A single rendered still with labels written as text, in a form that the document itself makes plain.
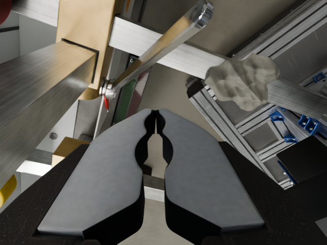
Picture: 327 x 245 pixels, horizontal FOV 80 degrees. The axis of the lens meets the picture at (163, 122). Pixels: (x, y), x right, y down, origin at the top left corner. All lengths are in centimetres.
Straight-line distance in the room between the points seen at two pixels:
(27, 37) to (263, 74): 47
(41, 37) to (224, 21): 85
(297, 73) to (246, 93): 87
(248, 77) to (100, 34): 17
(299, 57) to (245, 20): 31
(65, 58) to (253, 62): 19
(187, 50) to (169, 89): 94
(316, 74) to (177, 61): 97
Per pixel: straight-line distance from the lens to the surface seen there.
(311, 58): 113
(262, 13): 120
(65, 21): 23
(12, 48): 55
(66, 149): 35
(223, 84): 25
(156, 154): 142
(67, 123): 60
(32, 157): 39
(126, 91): 42
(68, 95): 17
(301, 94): 30
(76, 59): 19
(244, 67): 25
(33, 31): 54
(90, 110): 46
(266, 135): 123
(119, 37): 23
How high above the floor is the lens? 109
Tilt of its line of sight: 59 degrees down
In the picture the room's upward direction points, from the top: 177 degrees clockwise
